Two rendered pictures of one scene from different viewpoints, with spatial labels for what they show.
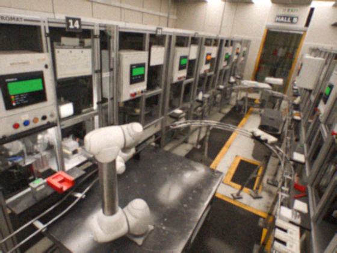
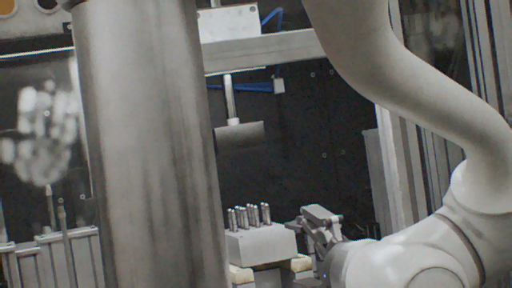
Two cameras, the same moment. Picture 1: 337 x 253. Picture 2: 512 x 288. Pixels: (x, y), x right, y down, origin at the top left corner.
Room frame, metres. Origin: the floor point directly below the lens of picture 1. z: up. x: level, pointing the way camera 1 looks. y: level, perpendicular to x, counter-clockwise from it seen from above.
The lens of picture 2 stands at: (0.48, -0.32, 1.25)
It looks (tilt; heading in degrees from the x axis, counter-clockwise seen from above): 3 degrees down; 44
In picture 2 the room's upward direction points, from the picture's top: 8 degrees counter-clockwise
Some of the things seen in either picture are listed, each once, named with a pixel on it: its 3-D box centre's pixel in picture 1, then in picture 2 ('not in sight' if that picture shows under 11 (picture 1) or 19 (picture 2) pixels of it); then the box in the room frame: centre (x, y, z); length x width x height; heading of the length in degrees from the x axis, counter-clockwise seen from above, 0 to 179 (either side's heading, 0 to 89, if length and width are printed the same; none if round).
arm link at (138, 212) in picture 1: (136, 214); not in sight; (1.05, 0.11, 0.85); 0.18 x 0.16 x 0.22; 124
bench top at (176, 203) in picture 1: (145, 193); not in sight; (1.48, 0.09, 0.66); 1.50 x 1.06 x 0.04; 152
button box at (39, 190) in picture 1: (37, 188); not in sight; (1.07, 0.80, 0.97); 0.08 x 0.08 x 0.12; 62
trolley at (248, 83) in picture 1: (252, 97); not in sight; (6.16, -2.60, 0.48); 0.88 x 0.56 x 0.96; 80
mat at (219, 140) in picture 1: (234, 118); not in sight; (5.42, -1.97, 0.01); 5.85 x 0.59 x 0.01; 152
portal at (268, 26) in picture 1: (275, 63); not in sight; (8.42, -4.05, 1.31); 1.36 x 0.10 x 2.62; 62
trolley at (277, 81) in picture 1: (271, 92); not in sight; (7.08, -3.56, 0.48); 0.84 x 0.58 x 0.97; 160
